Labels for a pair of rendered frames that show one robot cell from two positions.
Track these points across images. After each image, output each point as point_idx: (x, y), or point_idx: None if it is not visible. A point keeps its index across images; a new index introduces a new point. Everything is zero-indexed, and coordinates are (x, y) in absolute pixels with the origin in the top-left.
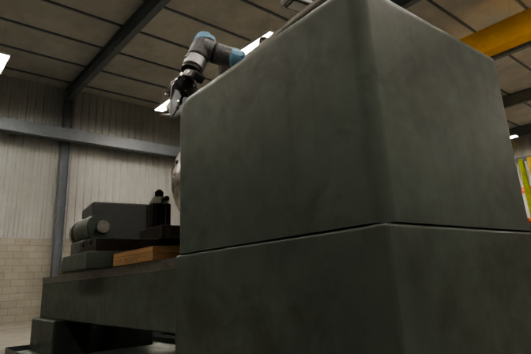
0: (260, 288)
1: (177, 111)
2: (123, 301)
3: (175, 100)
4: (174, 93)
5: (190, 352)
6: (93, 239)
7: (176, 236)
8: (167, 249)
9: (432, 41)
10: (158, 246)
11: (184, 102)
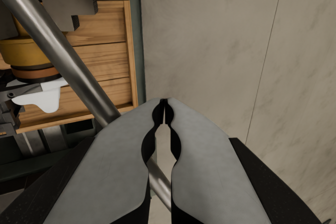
0: None
1: (154, 100)
2: None
3: (196, 139)
4: (246, 179)
5: None
6: (152, 156)
7: (43, 173)
8: (110, 0)
9: None
10: (122, 0)
11: (121, 164)
